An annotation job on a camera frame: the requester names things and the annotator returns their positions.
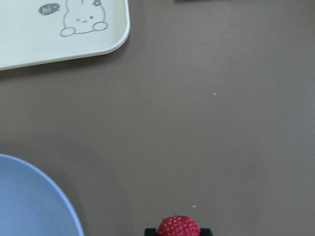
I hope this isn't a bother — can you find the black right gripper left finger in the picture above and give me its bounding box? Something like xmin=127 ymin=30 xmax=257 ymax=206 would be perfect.
xmin=144 ymin=228 xmax=158 ymax=236

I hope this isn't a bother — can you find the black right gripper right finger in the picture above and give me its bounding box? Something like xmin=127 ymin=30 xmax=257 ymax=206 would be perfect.
xmin=200 ymin=228 xmax=213 ymax=236

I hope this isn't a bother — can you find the red strawberry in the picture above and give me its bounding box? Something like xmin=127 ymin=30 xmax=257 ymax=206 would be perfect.
xmin=157 ymin=215 xmax=201 ymax=236

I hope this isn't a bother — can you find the blue plate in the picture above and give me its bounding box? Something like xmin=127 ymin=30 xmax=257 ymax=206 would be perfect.
xmin=0 ymin=154 xmax=84 ymax=236

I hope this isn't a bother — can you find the cream rabbit tray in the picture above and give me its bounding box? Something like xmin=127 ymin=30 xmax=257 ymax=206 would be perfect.
xmin=0 ymin=0 xmax=130 ymax=70

